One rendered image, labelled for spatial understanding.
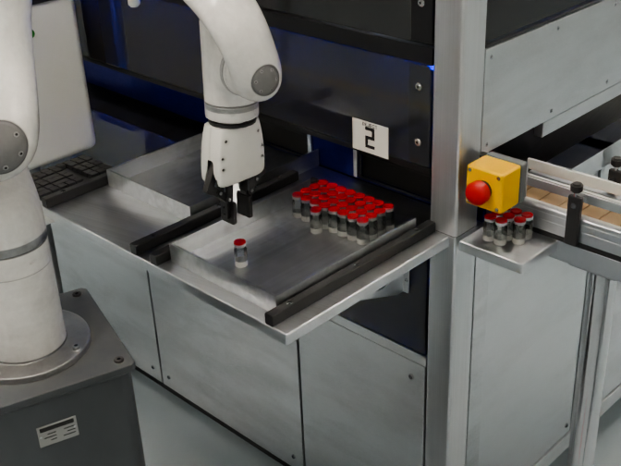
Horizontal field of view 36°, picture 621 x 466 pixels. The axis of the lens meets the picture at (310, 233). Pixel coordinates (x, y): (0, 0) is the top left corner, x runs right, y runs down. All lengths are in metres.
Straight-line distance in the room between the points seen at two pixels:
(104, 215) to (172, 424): 0.99
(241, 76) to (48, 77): 0.95
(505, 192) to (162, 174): 0.74
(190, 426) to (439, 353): 1.04
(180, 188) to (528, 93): 0.69
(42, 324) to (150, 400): 1.38
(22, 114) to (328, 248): 0.61
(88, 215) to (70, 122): 0.50
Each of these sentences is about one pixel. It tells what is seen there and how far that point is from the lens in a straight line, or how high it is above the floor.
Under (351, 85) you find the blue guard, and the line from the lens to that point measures 1.72.
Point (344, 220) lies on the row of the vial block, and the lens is 1.66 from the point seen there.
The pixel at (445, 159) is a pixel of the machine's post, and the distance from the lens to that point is 1.63.
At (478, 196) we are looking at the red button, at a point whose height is 1.00.
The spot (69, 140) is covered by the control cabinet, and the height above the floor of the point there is 0.84.
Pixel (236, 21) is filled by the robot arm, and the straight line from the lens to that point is 1.35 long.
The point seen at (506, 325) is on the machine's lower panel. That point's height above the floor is 0.60.
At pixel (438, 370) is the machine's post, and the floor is 0.59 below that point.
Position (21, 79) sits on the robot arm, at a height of 1.29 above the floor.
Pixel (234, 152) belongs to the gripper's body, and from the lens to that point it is 1.49.
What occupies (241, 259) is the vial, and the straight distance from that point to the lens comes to 1.59.
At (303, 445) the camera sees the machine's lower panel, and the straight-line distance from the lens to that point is 2.31.
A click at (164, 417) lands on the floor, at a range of 2.73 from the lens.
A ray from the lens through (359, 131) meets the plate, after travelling 1.74.
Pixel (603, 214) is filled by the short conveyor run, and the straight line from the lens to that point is 1.68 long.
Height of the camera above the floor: 1.68
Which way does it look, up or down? 28 degrees down
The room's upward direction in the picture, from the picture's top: 3 degrees counter-clockwise
